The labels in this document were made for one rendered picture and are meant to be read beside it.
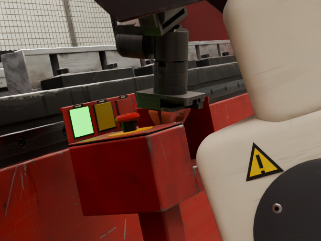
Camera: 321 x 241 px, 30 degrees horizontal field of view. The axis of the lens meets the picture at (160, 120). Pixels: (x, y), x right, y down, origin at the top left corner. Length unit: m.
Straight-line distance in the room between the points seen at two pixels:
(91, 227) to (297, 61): 0.79
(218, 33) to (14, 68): 1.74
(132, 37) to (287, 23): 0.65
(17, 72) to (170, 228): 0.47
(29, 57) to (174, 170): 0.46
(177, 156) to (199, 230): 0.62
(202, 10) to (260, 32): 2.51
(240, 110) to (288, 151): 1.54
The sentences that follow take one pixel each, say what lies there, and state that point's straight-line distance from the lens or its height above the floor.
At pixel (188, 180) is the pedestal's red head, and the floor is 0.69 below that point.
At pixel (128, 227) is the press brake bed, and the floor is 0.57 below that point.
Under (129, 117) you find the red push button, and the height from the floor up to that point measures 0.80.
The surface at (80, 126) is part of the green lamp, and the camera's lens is 0.98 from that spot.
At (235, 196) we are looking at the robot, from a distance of 0.39.
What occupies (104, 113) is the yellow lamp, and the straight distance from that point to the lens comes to 1.02.
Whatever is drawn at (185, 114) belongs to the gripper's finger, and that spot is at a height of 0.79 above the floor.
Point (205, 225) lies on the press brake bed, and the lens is 1.55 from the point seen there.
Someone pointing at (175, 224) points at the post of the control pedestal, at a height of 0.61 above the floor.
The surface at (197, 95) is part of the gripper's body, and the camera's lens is 0.98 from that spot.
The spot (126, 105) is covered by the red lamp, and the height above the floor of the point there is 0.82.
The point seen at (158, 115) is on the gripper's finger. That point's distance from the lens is 0.98.
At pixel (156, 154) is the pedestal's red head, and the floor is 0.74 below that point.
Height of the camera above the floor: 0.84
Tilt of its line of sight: 3 degrees down
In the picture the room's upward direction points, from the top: 11 degrees counter-clockwise
